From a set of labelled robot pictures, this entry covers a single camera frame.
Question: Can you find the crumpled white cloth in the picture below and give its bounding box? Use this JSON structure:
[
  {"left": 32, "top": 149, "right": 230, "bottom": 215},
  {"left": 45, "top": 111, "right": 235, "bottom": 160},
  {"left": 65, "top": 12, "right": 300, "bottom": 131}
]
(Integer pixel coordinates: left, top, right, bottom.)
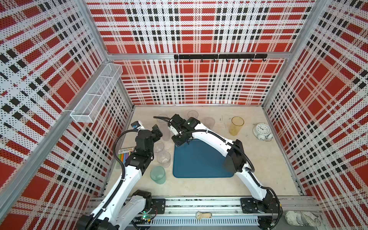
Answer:
[{"left": 285, "top": 211, "right": 322, "bottom": 227}]

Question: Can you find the white alarm clock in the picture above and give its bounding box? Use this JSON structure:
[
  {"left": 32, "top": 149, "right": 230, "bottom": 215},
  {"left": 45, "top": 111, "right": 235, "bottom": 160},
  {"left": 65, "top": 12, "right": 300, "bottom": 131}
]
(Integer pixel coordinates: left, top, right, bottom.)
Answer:
[{"left": 253, "top": 123, "right": 274, "bottom": 141}]

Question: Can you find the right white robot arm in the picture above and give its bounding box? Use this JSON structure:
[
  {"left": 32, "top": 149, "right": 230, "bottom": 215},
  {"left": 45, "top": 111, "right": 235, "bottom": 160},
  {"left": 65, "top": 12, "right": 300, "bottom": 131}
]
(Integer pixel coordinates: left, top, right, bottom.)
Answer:
[{"left": 168, "top": 114, "right": 283, "bottom": 215}]

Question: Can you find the black hook rail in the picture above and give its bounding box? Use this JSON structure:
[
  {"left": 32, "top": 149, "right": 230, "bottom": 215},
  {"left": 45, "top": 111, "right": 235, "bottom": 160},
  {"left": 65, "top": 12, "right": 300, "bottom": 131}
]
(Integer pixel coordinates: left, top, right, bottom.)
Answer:
[{"left": 173, "top": 54, "right": 268, "bottom": 60}]

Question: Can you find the green textured plastic cup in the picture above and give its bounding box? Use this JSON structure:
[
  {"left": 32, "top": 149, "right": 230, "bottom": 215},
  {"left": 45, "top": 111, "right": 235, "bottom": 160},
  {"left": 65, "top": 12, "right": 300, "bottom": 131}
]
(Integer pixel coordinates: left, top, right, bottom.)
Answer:
[{"left": 150, "top": 166, "right": 166, "bottom": 185}]

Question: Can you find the beige small object on rail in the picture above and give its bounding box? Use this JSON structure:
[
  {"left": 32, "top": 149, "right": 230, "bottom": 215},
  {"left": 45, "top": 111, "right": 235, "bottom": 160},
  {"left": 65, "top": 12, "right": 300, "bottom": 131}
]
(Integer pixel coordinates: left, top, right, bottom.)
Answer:
[{"left": 195, "top": 211, "right": 212, "bottom": 220}]

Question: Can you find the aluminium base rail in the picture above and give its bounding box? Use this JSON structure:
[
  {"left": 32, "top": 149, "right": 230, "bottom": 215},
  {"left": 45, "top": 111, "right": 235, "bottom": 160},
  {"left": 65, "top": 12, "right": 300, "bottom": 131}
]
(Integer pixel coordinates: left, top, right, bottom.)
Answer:
[{"left": 133, "top": 196, "right": 322, "bottom": 230}]

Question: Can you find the clear cup back centre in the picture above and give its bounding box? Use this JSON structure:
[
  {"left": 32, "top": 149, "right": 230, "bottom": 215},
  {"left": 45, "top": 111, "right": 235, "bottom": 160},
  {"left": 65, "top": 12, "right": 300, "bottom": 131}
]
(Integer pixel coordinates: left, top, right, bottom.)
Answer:
[{"left": 187, "top": 110, "right": 199, "bottom": 119}]

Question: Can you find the teal plastic tray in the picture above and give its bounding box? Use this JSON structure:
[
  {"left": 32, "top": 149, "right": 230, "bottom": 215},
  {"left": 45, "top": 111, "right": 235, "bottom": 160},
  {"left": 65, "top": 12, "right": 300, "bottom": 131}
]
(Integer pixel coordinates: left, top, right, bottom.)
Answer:
[{"left": 172, "top": 140, "right": 234, "bottom": 178}]

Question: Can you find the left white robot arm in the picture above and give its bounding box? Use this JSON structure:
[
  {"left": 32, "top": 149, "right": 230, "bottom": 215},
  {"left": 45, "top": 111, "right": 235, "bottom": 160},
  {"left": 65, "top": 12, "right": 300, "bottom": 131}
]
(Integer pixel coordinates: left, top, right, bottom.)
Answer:
[{"left": 76, "top": 121, "right": 163, "bottom": 230}]

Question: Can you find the clear faceted cup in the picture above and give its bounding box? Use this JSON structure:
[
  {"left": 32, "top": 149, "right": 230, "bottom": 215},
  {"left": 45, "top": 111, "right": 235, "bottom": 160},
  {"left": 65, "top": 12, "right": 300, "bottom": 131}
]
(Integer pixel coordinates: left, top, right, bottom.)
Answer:
[
  {"left": 153, "top": 141, "right": 165, "bottom": 153},
  {"left": 157, "top": 150, "right": 171, "bottom": 168}
]

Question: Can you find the yellow plastic cup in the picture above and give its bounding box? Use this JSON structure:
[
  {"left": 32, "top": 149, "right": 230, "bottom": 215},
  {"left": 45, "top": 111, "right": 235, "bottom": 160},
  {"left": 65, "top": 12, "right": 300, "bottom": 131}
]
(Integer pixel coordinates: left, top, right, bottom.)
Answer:
[{"left": 229, "top": 116, "right": 244, "bottom": 136}]

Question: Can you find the white wire mesh basket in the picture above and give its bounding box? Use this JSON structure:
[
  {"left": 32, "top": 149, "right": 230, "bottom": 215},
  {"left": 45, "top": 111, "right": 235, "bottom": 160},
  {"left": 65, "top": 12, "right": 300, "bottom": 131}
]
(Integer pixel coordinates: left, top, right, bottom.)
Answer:
[{"left": 71, "top": 63, "right": 122, "bottom": 123}]

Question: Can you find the frosted clear cup left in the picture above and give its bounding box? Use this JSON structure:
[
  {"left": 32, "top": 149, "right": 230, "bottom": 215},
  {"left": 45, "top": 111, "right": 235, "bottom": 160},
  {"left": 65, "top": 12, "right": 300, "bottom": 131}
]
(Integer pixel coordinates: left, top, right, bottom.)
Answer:
[{"left": 159, "top": 123, "right": 171, "bottom": 141}]

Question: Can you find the colourful marker pack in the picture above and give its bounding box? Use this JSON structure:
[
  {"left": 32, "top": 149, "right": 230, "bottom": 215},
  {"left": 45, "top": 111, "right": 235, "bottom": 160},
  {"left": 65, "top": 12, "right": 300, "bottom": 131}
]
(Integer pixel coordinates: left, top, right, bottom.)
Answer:
[{"left": 118, "top": 147, "right": 134, "bottom": 163}]

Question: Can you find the clear cup back left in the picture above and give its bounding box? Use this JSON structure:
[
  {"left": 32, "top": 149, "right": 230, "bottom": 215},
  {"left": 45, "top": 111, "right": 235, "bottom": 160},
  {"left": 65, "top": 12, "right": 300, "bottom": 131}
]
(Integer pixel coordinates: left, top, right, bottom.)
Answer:
[{"left": 156, "top": 114, "right": 170, "bottom": 125}]

